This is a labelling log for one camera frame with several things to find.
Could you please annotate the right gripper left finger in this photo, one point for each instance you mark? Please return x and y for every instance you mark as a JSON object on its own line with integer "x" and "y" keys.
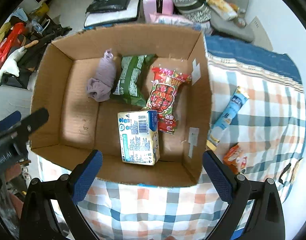
{"x": 72, "y": 188}

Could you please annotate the orange snack packet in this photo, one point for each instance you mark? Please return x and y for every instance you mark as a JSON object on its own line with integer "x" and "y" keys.
{"x": 236, "y": 160}

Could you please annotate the red plastic bag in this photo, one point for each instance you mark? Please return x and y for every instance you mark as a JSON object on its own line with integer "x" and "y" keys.
{"x": 10, "y": 41}

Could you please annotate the yellow white snack bag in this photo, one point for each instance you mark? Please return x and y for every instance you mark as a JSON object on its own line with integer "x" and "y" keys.
{"x": 222, "y": 9}

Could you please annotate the patterned tote bag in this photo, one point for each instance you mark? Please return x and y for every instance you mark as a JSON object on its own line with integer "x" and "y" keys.
{"x": 194, "y": 10}

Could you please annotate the red snack packet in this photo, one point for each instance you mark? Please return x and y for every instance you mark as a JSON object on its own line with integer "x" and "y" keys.
{"x": 165, "y": 86}

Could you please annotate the brown tape roll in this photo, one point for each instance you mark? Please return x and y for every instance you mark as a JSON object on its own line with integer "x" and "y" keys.
{"x": 240, "y": 22}

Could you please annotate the pink suitcase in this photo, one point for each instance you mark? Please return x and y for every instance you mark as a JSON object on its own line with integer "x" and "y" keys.
{"x": 156, "y": 6}

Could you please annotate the purple sock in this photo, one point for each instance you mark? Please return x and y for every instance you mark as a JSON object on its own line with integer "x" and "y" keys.
{"x": 99, "y": 87}

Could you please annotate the green snack packet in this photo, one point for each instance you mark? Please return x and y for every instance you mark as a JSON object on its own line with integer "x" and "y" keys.
{"x": 129, "y": 85}

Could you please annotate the grey chair far right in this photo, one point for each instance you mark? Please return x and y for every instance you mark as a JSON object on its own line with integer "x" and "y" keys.
{"x": 228, "y": 27}

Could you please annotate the plaid checkered tablecloth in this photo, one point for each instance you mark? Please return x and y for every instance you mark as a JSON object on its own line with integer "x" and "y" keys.
{"x": 270, "y": 128}

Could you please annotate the white leather chair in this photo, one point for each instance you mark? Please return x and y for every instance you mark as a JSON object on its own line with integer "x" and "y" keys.
{"x": 108, "y": 12}

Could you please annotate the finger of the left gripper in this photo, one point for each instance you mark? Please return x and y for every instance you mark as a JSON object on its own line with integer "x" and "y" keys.
{"x": 9, "y": 121}
{"x": 28, "y": 125}

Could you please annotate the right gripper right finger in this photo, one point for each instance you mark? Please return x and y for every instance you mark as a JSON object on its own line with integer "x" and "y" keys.
{"x": 234, "y": 191}

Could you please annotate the grey chair near left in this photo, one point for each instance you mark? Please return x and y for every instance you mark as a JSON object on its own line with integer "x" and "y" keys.
{"x": 14, "y": 99}

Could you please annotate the white goose plush toy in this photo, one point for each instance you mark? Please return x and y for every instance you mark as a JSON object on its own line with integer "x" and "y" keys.
{"x": 10, "y": 65}

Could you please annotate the blue long snack stick pack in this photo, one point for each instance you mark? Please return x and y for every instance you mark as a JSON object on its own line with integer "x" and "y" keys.
{"x": 237, "y": 101}

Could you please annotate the white blue tissue pack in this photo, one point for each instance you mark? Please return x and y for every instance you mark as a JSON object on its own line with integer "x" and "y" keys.
{"x": 138, "y": 135}

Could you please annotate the floral pink package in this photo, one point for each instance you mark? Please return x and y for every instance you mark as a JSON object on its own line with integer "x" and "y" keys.
{"x": 178, "y": 20}

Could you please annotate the open cardboard box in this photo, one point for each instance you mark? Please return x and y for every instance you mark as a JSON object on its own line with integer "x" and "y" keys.
{"x": 77, "y": 124}

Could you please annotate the grey chair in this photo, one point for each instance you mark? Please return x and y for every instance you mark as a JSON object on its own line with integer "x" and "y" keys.
{"x": 228, "y": 27}
{"x": 14, "y": 99}

